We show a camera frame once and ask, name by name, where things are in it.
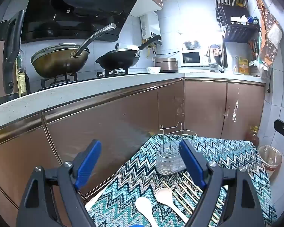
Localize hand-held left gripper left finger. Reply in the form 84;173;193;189
16;139;102;227

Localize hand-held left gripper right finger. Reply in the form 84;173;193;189
179;139;278;227

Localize clear utensil holder wire frame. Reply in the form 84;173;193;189
156;121;198;175

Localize bunch of bamboo chopsticks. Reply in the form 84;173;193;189
163;173;229;227

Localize cream plastic spoon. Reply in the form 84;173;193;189
155;188;189;224

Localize large amber oil jug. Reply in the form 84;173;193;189
246;126;260;148

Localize lined round trash can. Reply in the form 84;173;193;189
258;145;282;171

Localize teal zigzag woven cloth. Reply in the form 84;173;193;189
85;134;277;227

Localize white plastic bag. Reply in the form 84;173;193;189
250;57;271;71

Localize white plastic spoon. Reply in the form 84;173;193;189
135;197;158;227

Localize yellow oil bottle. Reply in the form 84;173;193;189
238;57;251;75

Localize white stone countertop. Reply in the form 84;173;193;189
0;71;267;135

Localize patterned hanging cloth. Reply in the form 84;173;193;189
254;0;283;67

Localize black gas stove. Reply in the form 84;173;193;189
39;67;154;91

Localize steel kitchen faucet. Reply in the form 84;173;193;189
206;44;225;72

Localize brown rice cooker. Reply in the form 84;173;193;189
155;57;179;73

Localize white microwave oven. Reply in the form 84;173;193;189
181;51;210;67

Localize white rag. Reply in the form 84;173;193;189
231;15;248;25

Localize black wok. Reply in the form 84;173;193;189
95;35;162;70

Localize dark glass sauce bottle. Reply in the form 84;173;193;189
15;50;31;97

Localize glass wok lid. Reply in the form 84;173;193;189
31;43;90;63

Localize white water heater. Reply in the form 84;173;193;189
140;12;162;45

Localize black glass range hood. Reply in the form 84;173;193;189
20;0;145;44

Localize black power cord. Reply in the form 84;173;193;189
266;68;272;94

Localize golden wok steel handle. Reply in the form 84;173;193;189
30;23;117;78

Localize black wall dish rack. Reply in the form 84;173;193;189
212;0;261;44

